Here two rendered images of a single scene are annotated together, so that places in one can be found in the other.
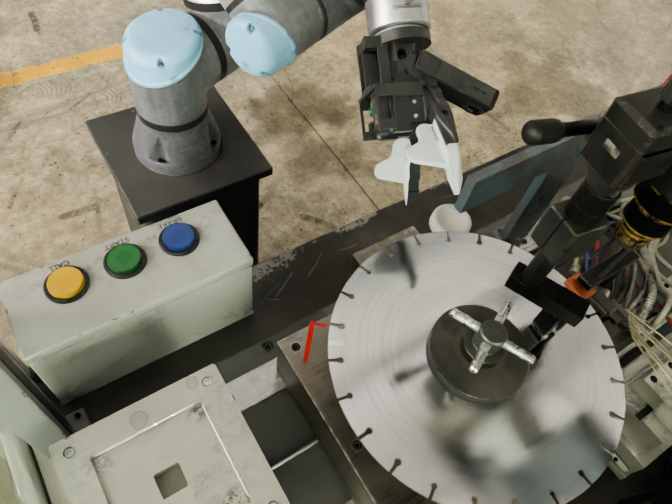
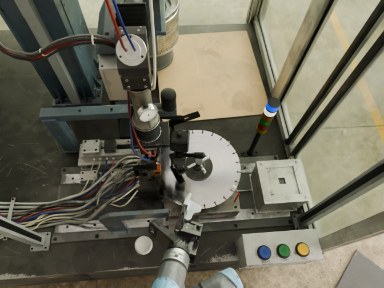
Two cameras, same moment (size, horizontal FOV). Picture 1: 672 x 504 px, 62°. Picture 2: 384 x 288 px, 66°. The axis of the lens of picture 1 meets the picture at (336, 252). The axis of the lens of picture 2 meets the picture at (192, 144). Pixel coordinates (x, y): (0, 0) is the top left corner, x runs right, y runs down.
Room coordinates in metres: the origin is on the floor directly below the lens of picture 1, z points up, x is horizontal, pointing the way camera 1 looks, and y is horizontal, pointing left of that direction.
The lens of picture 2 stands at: (0.68, 0.05, 2.00)
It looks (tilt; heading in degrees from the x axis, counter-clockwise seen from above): 62 degrees down; 214
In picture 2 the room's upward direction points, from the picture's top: 4 degrees clockwise
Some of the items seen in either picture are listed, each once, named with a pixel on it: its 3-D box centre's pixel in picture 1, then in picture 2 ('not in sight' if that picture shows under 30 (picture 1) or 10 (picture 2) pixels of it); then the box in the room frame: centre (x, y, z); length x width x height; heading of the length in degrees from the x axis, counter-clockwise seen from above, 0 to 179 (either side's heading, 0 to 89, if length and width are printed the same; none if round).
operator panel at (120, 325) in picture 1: (140, 300); (276, 250); (0.32, 0.24, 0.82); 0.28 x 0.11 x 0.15; 132
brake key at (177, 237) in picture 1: (179, 239); (264, 252); (0.38, 0.20, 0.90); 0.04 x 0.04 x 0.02
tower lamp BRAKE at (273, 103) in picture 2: not in sight; (272, 104); (0.00, -0.07, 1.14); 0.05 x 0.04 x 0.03; 42
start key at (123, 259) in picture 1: (125, 261); (283, 251); (0.34, 0.25, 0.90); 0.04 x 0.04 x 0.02
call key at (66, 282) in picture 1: (67, 284); (302, 249); (0.29, 0.30, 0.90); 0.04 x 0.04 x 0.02
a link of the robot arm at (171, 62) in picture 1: (169, 65); not in sight; (0.68, 0.31, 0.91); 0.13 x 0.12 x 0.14; 154
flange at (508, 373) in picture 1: (481, 348); (198, 165); (0.29, -0.17, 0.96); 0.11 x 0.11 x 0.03
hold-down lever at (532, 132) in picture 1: (577, 141); (191, 150); (0.35, -0.17, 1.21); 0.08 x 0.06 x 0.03; 132
